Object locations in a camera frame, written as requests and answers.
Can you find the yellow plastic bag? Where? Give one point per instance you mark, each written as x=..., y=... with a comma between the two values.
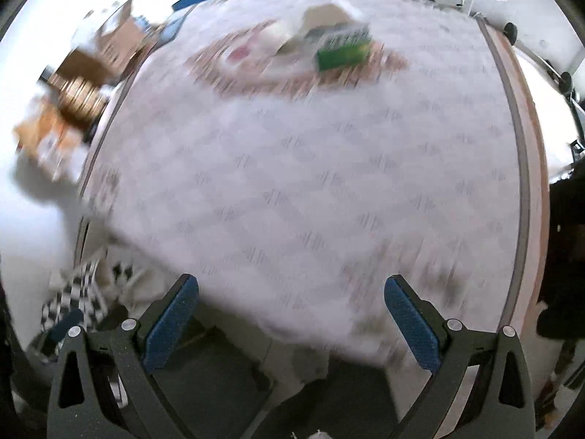
x=45, y=139

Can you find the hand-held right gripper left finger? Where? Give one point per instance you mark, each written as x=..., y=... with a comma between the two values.
x=169, y=327

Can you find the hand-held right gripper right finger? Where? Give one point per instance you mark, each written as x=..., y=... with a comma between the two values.
x=413, y=327

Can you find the white tissue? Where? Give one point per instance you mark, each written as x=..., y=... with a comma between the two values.
x=274, y=36

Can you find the blue white flat packet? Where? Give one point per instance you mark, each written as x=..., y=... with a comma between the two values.
x=171, y=25

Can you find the brown cardboard box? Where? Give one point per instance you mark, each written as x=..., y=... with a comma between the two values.
x=119, y=41

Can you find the grey green white box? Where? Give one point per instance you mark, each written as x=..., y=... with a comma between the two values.
x=340, y=50

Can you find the curl bar with black plates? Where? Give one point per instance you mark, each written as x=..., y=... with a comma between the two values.
x=511, y=32

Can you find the gold textured bottle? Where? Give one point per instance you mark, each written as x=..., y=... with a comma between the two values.
x=77, y=98

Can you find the black white checkered cloth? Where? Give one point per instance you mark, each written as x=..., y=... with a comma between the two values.
x=73, y=292

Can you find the white tote bag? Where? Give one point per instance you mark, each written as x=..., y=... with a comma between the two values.
x=146, y=283

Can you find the wooden table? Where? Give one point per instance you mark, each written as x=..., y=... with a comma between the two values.
x=537, y=169

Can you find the floral checked tablecloth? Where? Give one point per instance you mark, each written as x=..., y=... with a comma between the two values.
x=297, y=192

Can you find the black jacket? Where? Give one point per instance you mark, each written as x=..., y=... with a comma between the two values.
x=564, y=247

